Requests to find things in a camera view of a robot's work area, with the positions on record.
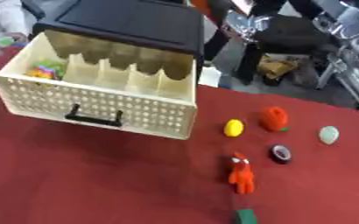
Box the green block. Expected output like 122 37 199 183
233 208 259 224

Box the yellow toy lemon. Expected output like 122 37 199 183
222 118 246 138

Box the pale green egg-shaped toy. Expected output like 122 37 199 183
317 125 341 146

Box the orange toy figure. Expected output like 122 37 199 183
227 151 257 194

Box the red toy pepper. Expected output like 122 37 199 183
259 106 292 132

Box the black chair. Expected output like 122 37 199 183
236 14 338 87

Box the silver tripod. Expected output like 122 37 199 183
314 47 359 122

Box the black tape roll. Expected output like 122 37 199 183
268 143 293 165

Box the black drawer handle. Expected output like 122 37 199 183
63 103 124 128

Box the pale compartment drawer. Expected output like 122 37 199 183
0 30 200 141

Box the black cabinet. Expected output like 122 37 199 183
31 0 208 86

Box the tan bag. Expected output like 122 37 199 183
257 55 299 81

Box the colourful toy in drawer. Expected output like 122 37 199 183
25 59 68 81

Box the person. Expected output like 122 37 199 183
0 0 32 47

